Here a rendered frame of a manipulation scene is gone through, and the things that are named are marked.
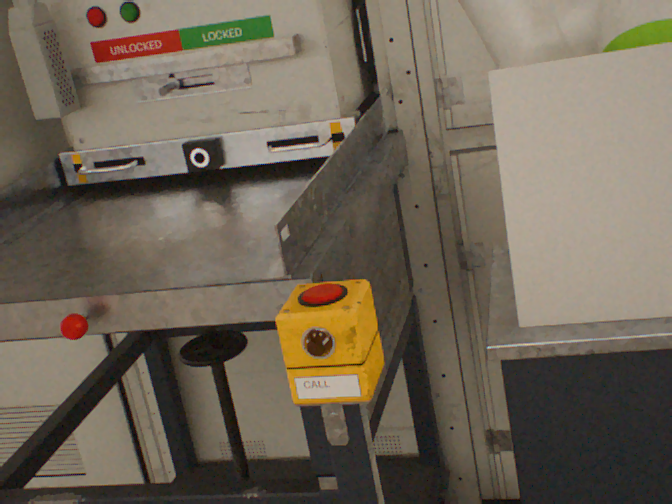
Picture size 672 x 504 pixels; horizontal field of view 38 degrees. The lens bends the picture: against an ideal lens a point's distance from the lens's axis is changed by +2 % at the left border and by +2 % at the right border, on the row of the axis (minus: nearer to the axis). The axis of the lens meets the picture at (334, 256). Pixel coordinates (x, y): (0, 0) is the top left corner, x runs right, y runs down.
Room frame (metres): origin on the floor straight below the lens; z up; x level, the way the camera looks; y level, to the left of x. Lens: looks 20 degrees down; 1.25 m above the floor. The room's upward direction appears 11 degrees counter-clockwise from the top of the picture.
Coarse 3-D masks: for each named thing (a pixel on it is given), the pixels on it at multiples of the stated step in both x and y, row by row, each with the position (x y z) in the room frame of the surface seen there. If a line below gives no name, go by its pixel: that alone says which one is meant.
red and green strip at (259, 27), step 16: (160, 32) 1.65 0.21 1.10; (176, 32) 1.64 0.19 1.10; (192, 32) 1.63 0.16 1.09; (208, 32) 1.62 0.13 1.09; (224, 32) 1.61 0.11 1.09; (240, 32) 1.61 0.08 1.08; (256, 32) 1.60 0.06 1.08; (272, 32) 1.59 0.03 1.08; (96, 48) 1.68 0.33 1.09; (112, 48) 1.67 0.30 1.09; (128, 48) 1.66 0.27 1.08; (144, 48) 1.66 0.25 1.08; (160, 48) 1.65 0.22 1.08; (176, 48) 1.64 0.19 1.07; (192, 48) 1.63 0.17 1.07
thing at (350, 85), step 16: (320, 0) 1.57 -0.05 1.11; (336, 0) 1.67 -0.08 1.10; (336, 16) 1.65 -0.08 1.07; (352, 16) 1.76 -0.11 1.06; (336, 32) 1.63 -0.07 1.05; (352, 32) 1.74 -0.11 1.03; (336, 48) 1.62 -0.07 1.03; (352, 48) 1.72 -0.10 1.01; (336, 64) 1.60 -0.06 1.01; (352, 64) 1.71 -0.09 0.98; (368, 64) 1.83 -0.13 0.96; (336, 80) 1.58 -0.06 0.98; (352, 80) 1.69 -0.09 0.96; (368, 80) 1.81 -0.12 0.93; (336, 96) 1.57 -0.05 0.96; (352, 96) 1.67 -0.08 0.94
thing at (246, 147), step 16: (352, 112) 1.59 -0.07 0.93; (256, 128) 1.60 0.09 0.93; (272, 128) 1.59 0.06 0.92; (288, 128) 1.58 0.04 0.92; (304, 128) 1.57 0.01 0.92; (128, 144) 1.67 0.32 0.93; (144, 144) 1.66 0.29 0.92; (160, 144) 1.65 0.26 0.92; (176, 144) 1.64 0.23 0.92; (224, 144) 1.61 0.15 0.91; (240, 144) 1.61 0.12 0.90; (256, 144) 1.60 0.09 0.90; (288, 144) 1.58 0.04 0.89; (64, 160) 1.70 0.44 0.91; (96, 160) 1.68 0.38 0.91; (112, 160) 1.68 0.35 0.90; (128, 160) 1.67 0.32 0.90; (144, 160) 1.66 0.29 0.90; (160, 160) 1.65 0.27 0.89; (176, 160) 1.64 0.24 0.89; (224, 160) 1.62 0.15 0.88; (240, 160) 1.61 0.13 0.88; (256, 160) 1.60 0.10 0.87; (272, 160) 1.59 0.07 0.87; (288, 160) 1.58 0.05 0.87; (112, 176) 1.68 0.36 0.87; (128, 176) 1.67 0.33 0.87; (144, 176) 1.66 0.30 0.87
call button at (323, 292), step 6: (312, 288) 0.88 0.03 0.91; (318, 288) 0.88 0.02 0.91; (324, 288) 0.87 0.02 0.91; (330, 288) 0.87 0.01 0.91; (336, 288) 0.87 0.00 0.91; (306, 294) 0.87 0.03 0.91; (312, 294) 0.86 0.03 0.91; (318, 294) 0.86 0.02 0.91; (324, 294) 0.86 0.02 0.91; (330, 294) 0.86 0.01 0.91; (336, 294) 0.86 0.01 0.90; (306, 300) 0.86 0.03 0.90; (312, 300) 0.86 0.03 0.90; (318, 300) 0.85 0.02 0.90; (324, 300) 0.85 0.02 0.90
